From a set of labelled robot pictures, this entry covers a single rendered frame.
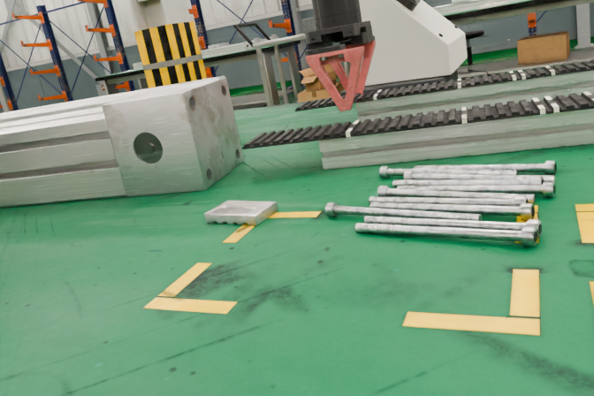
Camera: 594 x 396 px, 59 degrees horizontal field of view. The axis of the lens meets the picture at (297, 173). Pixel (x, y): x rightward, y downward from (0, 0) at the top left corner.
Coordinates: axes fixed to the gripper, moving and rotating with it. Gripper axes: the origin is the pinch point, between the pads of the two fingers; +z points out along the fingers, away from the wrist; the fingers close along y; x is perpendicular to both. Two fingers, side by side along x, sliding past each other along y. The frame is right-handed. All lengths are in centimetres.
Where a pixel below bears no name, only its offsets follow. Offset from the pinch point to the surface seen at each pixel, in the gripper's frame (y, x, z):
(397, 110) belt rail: 1.2, 5.9, 2.2
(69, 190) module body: 23.5, -26.1, 2.1
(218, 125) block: 18.1, -10.3, -1.6
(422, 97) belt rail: 1.9, 9.2, 0.8
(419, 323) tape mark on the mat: 46.5, 11.1, 3.6
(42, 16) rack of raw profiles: -802, -722, -123
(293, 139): 21.3, -1.5, 0.0
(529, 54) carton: -463, 74, 47
